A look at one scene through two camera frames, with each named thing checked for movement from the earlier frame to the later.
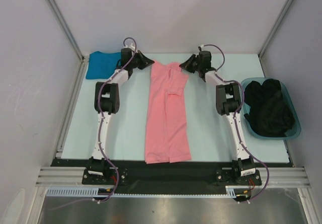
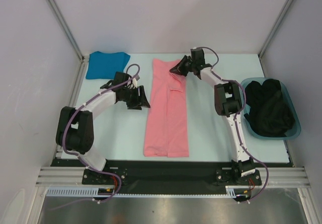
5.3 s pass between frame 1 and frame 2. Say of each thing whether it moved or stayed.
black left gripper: moved
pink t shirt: stayed
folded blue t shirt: stayed
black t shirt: stayed
